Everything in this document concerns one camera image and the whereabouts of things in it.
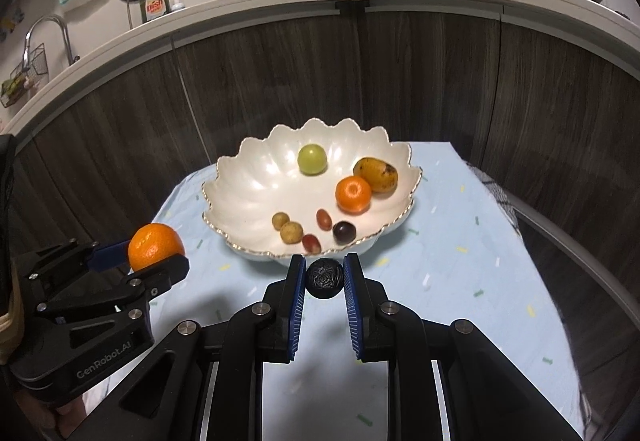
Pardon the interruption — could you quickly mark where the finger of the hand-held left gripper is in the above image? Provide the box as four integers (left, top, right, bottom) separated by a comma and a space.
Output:
19, 238, 133, 283
34, 255, 191, 323

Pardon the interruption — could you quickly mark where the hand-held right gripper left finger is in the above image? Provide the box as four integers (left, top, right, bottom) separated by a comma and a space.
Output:
107, 253, 307, 441

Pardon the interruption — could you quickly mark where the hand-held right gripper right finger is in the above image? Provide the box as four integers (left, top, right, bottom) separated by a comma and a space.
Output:
342, 252, 586, 441

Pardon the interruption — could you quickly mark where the orange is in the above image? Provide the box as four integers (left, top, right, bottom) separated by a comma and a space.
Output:
127, 223, 186, 273
334, 176, 373, 214

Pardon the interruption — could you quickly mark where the small black round fruit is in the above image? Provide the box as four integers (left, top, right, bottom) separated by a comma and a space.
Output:
305, 257, 345, 300

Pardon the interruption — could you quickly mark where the small tan longan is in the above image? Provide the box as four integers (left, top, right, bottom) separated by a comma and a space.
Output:
279, 221, 303, 245

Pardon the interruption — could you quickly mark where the dark purple plum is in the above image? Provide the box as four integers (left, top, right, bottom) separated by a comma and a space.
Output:
332, 221, 357, 244

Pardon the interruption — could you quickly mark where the yellow mango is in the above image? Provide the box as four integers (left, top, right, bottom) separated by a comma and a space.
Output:
353, 158, 401, 194

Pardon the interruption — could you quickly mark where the white scalloped bowl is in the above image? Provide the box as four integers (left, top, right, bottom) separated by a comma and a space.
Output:
201, 118, 423, 263

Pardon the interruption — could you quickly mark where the round green fruit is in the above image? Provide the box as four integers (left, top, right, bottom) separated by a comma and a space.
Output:
298, 144, 328, 175

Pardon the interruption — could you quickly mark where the person's left hand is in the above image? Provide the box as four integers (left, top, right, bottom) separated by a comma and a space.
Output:
12, 393, 92, 441

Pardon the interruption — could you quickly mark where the light blue patterned cloth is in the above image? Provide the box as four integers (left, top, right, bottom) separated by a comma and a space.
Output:
85, 141, 586, 441

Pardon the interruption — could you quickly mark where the white plaid cloth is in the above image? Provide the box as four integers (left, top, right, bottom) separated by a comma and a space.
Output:
467, 161, 523, 232

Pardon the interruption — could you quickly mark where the dark wood cabinet front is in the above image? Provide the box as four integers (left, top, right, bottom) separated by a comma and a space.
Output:
0, 4, 640, 322

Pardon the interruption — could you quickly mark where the metal faucet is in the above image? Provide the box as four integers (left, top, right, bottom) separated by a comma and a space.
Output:
22, 15, 81, 72

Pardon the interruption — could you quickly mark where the wire sink basket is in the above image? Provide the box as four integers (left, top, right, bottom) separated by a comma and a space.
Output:
0, 44, 51, 108

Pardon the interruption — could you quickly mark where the grey curved rail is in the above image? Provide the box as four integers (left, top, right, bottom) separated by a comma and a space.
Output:
507, 194, 640, 372

